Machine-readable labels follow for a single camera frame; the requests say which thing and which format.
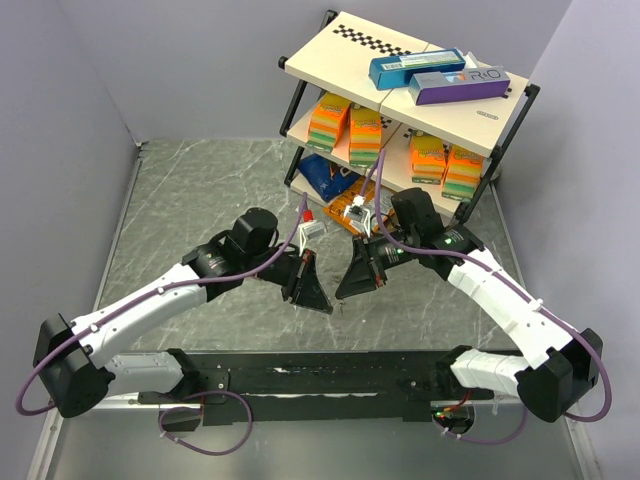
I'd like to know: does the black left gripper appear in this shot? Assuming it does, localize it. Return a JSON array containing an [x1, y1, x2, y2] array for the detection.
[[244, 247, 333, 313]]

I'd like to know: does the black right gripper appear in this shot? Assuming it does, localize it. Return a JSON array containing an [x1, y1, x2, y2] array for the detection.
[[335, 229, 419, 300]]

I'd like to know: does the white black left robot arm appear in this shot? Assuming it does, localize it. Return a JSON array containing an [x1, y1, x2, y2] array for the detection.
[[33, 206, 333, 418]]

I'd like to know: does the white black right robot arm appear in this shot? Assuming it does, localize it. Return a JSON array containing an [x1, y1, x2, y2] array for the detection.
[[336, 188, 603, 423]]

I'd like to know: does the orange snack bag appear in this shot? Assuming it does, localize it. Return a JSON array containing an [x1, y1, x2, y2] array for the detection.
[[323, 177, 395, 235]]

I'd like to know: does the blue snack bag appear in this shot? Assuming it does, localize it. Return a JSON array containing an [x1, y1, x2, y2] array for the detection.
[[298, 154, 360, 202]]

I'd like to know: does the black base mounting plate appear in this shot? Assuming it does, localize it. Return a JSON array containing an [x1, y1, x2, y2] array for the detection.
[[137, 347, 526, 427]]

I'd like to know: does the orange sponge pack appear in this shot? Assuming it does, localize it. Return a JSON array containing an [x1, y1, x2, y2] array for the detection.
[[441, 145, 484, 202], [348, 104, 382, 167], [409, 132, 446, 185], [306, 92, 351, 151]]

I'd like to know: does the orange sponge pack far right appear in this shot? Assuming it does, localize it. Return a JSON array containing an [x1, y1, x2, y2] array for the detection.
[[441, 145, 484, 202]]

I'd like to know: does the orange sponge pack far left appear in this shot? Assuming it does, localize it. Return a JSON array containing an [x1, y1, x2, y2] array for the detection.
[[306, 92, 351, 151]]

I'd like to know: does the beige black three-tier shelf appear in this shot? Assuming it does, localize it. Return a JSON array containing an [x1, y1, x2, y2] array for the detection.
[[278, 10, 540, 223]]

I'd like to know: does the blue rectangular box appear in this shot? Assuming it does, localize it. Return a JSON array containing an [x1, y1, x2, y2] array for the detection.
[[369, 49, 466, 90]]

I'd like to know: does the purple grey R+O box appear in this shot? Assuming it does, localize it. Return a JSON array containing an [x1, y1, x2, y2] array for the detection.
[[408, 67, 511, 106]]

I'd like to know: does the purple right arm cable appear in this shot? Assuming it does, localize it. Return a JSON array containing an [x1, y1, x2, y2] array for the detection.
[[358, 148, 613, 424]]

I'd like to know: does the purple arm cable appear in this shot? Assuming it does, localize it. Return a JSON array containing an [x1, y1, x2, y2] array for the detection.
[[358, 148, 613, 424], [14, 193, 309, 417]]

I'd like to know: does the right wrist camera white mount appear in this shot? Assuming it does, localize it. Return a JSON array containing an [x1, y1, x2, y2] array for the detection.
[[343, 195, 371, 237]]

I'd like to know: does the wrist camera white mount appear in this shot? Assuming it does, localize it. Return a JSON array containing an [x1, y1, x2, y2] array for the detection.
[[343, 195, 371, 237], [297, 209, 327, 253]]

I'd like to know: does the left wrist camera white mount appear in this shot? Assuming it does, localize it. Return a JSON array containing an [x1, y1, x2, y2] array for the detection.
[[297, 209, 327, 253]]

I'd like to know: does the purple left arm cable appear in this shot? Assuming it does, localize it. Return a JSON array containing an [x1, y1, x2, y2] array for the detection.
[[14, 193, 309, 417]]

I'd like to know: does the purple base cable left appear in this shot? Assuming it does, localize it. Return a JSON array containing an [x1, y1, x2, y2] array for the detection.
[[157, 389, 254, 456]]

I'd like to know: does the aluminium rail frame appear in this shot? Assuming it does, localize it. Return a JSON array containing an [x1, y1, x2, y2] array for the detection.
[[25, 141, 151, 480]]

